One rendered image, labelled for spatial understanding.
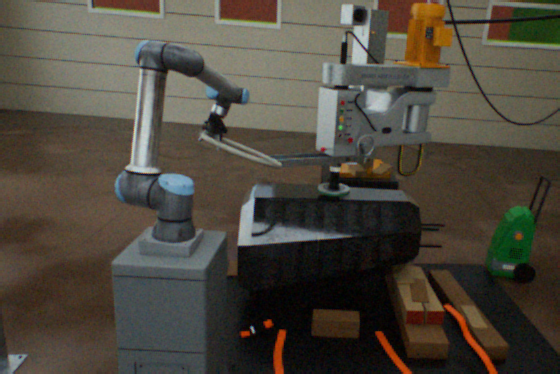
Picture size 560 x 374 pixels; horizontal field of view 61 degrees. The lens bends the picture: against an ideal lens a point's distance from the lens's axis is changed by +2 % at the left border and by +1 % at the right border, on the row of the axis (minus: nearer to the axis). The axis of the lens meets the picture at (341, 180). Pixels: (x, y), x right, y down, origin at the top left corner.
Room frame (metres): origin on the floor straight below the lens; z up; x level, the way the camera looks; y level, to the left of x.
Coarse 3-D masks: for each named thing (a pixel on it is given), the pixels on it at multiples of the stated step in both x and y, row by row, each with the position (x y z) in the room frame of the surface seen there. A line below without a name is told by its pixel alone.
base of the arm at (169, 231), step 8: (160, 224) 1.90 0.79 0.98; (168, 224) 1.89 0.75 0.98; (176, 224) 1.90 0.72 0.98; (184, 224) 1.92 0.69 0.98; (192, 224) 1.97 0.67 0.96; (152, 232) 1.91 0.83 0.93; (160, 232) 1.88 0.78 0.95; (168, 232) 1.88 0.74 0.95; (176, 232) 1.89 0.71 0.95; (184, 232) 1.91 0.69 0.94; (192, 232) 1.95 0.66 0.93; (160, 240) 1.87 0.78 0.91; (168, 240) 1.87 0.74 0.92; (176, 240) 1.88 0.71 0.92; (184, 240) 1.90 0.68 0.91
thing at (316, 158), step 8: (320, 152) 2.97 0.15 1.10; (280, 160) 2.68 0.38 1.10; (288, 160) 2.71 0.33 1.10; (296, 160) 2.74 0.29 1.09; (304, 160) 2.78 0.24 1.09; (312, 160) 2.81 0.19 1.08; (320, 160) 2.84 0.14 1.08; (328, 160) 2.88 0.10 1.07; (336, 160) 2.91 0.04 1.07; (344, 160) 2.95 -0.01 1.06; (352, 160) 2.99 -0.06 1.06; (360, 160) 3.02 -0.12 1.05; (368, 160) 3.02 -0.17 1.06
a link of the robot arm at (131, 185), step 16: (144, 48) 2.07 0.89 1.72; (160, 48) 2.06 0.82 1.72; (144, 64) 2.05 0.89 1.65; (160, 64) 2.06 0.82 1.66; (144, 80) 2.04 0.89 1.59; (160, 80) 2.07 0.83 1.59; (144, 96) 2.03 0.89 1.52; (160, 96) 2.06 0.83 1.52; (144, 112) 2.02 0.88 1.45; (160, 112) 2.06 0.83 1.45; (144, 128) 2.01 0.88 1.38; (160, 128) 2.06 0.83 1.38; (144, 144) 2.00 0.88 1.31; (144, 160) 1.99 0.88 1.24; (128, 176) 1.96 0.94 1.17; (144, 176) 1.96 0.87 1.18; (128, 192) 1.94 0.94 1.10; (144, 192) 1.93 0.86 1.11
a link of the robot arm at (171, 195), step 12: (156, 180) 1.97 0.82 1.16; (168, 180) 1.93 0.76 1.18; (180, 180) 1.96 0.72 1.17; (156, 192) 1.92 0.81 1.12; (168, 192) 1.90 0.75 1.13; (180, 192) 1.91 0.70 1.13; (192, 192) 1.97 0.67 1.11; (156, 204) 1.91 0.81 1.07; (168, 204) 1.90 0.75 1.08; (180, 204) 1.91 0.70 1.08; (192, 204) 1.98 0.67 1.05; (168, 216) 1.90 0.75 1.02; (180, 216) 1.91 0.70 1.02
